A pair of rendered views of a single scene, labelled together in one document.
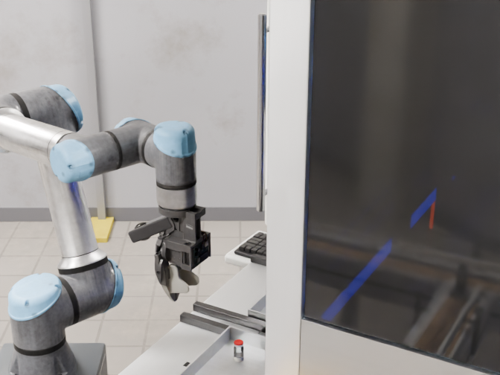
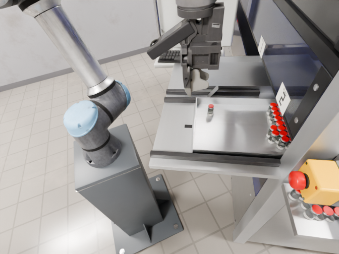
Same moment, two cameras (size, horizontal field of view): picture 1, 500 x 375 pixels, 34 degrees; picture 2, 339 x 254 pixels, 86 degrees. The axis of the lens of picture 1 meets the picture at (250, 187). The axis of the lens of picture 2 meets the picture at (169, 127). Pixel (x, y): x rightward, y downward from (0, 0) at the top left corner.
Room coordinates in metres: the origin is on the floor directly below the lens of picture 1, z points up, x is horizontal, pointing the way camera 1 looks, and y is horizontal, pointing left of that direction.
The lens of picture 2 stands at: (1.05, 0.31, 1.40)
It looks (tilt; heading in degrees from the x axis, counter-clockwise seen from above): 48 degrees down; 346
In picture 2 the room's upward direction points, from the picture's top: 8 degrees counter-clockwise
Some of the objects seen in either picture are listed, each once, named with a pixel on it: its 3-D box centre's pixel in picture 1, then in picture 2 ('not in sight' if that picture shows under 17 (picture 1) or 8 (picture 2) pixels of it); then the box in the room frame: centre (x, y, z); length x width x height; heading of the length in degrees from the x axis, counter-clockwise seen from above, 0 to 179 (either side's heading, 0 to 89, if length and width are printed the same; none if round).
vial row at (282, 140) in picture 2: not in sight; (276, 124); (1.33, -0.14, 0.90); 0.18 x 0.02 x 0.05; 151
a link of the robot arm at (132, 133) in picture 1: (135, 143); not in sight; (1.46, 0.22, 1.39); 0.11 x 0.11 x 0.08; 42
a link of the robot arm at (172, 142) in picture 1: (174, 153); not in sight; (1.40, 0.14, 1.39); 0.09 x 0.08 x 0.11; 42
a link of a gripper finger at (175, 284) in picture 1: (176, 285); (196, 84); (1.39, 0.14, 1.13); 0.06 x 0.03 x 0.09; 61
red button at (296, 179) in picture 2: not in sight; (299, 180); (1.13, 0.02, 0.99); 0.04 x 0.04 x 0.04; 61
